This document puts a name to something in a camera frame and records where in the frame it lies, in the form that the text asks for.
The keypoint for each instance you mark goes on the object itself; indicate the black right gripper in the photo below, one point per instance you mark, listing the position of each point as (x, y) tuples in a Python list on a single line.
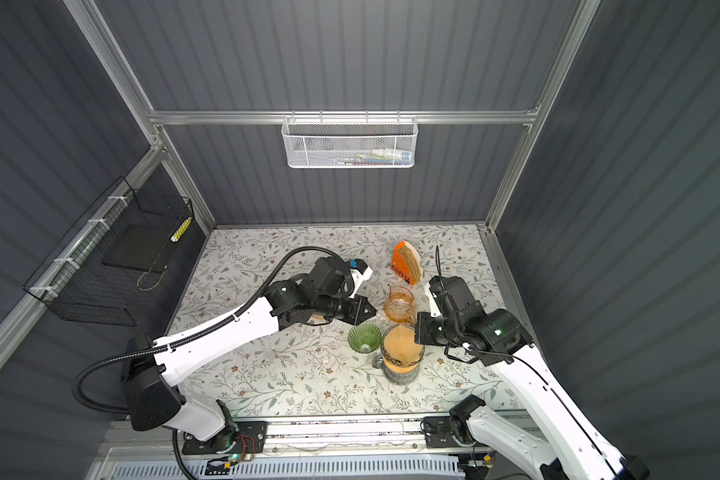
[(420, 328)]

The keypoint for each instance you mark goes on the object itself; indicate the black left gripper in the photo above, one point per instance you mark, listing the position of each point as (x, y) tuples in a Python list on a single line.
[(359, 313)]

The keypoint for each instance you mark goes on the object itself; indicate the orange glass carafe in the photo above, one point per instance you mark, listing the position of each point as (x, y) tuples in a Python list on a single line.
[(399, 306)]

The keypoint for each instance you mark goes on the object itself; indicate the grey glass dripper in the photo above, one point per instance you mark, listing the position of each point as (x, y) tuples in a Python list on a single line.
[(402, 347)]

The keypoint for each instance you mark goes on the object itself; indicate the grey glass carafe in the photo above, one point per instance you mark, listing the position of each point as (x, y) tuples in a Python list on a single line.
[(395, 374)]

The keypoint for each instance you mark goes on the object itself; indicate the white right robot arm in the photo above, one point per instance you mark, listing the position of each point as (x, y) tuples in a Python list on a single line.
[(569, 445)]

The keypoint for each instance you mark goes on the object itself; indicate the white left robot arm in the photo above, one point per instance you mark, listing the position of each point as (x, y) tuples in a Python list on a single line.
[(153, 385)]

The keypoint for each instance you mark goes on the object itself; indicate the orange coffee filter box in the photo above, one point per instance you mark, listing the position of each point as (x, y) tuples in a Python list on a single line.
[(406, 263)]

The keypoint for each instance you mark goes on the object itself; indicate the floral table mat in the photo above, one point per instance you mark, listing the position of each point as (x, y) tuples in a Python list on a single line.
[(308, 371)]

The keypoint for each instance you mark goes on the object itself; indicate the white ribbed front panel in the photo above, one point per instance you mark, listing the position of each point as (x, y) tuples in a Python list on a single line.
[(406, 466)]

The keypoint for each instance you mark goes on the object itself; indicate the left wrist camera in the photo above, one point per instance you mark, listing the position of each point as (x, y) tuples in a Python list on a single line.
[(360, 273)]

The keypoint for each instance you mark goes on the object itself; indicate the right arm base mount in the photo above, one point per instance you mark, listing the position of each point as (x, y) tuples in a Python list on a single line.
[(452, 430)]

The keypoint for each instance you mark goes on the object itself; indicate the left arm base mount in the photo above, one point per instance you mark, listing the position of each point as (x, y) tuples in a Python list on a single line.
[(245, 438)]

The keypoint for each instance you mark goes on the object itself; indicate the white wire mesh basket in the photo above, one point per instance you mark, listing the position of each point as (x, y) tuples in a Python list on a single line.
[(350, 143)]

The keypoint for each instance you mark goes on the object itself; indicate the black wire basket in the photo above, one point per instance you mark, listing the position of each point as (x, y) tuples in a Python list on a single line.
[(123, 268)]

